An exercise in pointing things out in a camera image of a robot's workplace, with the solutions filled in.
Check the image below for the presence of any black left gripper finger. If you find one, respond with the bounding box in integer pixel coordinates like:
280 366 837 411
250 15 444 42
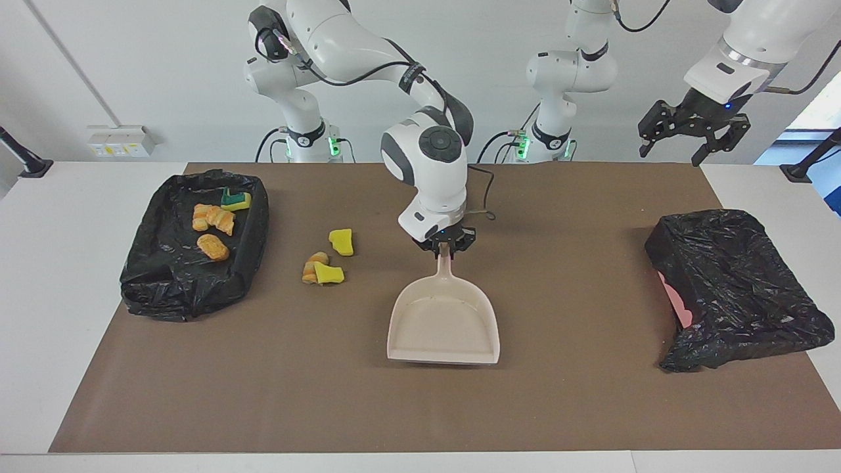
638 100 685 158
690 113 752 167

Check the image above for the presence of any pale pink plastic dustpan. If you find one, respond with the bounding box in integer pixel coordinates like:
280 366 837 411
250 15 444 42
386 244 501 365

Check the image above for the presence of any yellow and green sponge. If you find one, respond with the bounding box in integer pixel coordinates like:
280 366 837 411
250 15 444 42
220 187 252 212

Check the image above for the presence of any brown toy bread roll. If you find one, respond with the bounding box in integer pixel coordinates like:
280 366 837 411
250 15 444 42
196 234 231 262

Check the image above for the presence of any crumpled black trash bag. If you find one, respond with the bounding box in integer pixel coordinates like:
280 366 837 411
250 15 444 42
644 209 836 373

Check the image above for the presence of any pink plastic bin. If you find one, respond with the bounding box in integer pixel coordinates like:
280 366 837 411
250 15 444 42
658 271 694 329

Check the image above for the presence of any bin lined with black bag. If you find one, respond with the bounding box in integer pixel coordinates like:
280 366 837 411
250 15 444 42
120 169 270 323

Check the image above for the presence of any black clamp stand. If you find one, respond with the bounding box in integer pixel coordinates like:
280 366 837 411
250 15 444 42
0 125 55 179
780 128 841 183

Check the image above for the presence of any brown table mat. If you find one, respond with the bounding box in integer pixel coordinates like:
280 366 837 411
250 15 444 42
49 163 841 453

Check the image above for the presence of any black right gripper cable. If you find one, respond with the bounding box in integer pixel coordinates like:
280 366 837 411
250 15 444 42
256 26 497 221

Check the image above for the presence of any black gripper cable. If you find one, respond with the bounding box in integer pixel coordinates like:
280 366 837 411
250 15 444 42
614 0 841 93
256 26 497 221

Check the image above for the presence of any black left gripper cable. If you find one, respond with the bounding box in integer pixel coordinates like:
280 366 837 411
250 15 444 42
614 0 841 93

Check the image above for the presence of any black base power cable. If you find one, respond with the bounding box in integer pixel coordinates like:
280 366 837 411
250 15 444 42
476 104 541 164
255 127 290 163

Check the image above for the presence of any white wall socket box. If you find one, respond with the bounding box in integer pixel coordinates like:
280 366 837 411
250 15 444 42
87 125 155 158

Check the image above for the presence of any white wall conduit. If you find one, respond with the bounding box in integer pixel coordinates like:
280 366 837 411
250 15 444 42
25 0 122 127

